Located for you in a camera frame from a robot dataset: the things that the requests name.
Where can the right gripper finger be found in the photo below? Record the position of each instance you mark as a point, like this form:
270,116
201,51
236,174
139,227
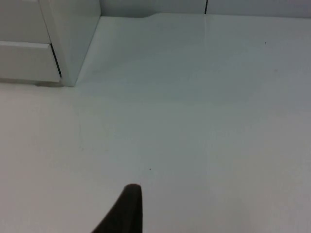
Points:
126,213

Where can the small grey chest of drawers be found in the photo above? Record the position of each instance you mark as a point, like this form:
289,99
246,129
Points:
48,36

